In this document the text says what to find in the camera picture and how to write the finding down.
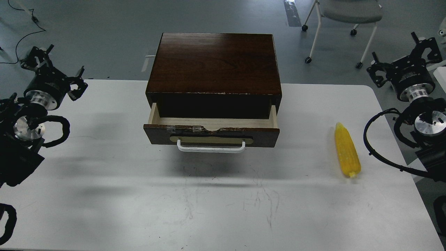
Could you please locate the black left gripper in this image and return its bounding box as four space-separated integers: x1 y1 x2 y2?
20 44 88 102

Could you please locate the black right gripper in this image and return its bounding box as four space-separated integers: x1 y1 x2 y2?
367 32 438 95

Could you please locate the yellow corn cob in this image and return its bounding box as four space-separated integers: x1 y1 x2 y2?
334 122 361 178

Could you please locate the wooden drawer with white handle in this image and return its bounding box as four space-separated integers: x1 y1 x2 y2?
143 103 280 153

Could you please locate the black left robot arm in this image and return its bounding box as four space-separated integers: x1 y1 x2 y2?
0 45 88 187

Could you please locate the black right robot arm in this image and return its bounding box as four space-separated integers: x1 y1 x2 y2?
363 32 446 182

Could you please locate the dark wooden drawer cabinet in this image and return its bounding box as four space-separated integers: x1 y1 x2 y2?
145 33 282 119

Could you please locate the grey white office chair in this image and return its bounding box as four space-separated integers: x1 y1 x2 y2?
301 0 383 69

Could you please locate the black floor cable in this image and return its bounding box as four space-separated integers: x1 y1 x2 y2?
0 0 46 64

